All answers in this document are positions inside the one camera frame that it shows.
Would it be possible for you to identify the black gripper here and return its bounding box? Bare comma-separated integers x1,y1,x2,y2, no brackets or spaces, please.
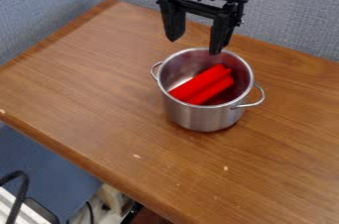
157,0,250,56

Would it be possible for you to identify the red block object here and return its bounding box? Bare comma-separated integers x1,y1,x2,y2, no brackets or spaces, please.
169,63,235,105

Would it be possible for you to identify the stainless steel pot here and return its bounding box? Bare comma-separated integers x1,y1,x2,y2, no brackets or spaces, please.
149,48,264,132

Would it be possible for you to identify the white clutter under table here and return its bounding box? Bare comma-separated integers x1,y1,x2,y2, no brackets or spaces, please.
68,184,136,224

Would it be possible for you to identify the white appliance with vents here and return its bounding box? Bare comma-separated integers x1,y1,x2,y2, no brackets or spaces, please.
0,187,60,224

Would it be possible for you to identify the black curved cable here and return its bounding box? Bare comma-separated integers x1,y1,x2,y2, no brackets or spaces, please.
0,169,31,224

